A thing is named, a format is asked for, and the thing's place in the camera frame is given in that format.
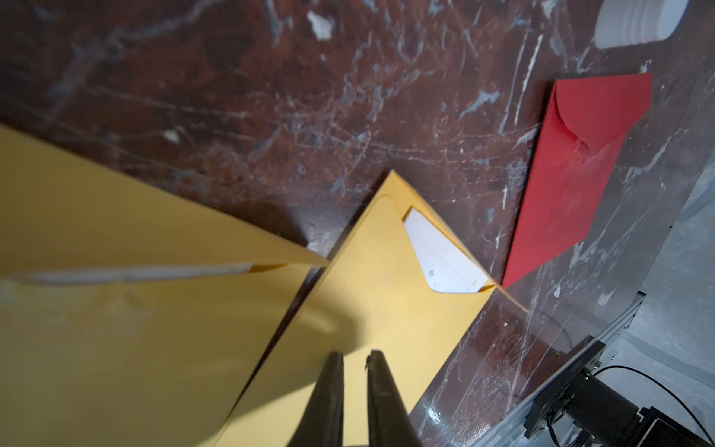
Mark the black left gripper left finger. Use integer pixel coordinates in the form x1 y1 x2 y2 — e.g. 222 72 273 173
288 351 344 447

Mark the white glue stick cap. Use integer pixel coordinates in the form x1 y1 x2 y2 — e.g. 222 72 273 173
594 0 689 50

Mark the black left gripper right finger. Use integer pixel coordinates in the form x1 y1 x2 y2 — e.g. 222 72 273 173
366 350 422 447

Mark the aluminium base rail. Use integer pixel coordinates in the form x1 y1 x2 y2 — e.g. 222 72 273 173
472 291 646 446

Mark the small yellow envelope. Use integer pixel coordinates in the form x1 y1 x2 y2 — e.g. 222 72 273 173
1 128 326 446

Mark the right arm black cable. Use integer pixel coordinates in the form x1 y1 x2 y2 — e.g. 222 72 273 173
591 364 715 437

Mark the red envelope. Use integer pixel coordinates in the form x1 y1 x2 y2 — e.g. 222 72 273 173
503 73 653 288

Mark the large yellow envelope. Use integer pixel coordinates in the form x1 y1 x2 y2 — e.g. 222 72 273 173
216 172 500 446

